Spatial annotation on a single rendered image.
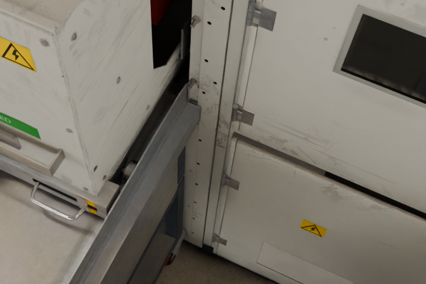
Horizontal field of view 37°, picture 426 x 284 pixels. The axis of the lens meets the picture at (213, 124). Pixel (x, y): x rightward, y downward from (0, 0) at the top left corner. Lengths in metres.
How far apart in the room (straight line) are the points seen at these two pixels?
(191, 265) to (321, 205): 0.74
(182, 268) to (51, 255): 0.91
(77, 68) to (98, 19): 0.07
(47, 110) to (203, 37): 0.34
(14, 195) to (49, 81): 0.45
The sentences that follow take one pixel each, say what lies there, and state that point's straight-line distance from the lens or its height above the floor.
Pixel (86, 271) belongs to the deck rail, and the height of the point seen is 0.85.
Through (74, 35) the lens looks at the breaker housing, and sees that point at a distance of 0.79.
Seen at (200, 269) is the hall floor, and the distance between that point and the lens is 2.07.
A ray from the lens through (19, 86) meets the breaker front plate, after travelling 0.93.
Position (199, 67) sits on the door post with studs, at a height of 0.97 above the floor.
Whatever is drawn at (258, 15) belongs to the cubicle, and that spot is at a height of 1.21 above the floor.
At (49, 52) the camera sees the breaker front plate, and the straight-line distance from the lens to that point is 0.80.
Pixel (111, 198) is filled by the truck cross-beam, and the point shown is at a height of 0.93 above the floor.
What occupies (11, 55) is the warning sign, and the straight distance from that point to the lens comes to 0.86.
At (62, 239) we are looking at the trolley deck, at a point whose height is 0.85.
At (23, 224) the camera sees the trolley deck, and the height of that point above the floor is 0.85.
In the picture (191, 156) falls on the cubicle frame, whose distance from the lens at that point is 1.54.
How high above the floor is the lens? 1.97
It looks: 60 degrees down
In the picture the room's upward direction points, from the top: 6 degrees clockwise
